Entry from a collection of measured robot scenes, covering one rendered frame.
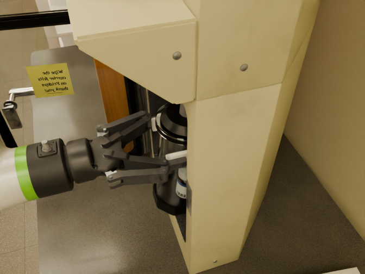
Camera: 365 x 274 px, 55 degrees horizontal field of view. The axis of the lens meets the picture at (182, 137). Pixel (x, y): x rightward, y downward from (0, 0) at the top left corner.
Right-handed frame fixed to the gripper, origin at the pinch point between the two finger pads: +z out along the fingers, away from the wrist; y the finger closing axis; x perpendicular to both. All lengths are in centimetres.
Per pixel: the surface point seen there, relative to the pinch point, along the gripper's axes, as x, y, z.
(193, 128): -15.5, -13.5, -3.0
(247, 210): 7.1, -14.2, 7.4
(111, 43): -29.4, -14.2, -11.3
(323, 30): -5.6, 17.4, 40.0
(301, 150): 29, 11, 40
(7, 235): 121, 73, -73
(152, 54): -27.5, -14.2, -7.6
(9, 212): 121, 87, -72
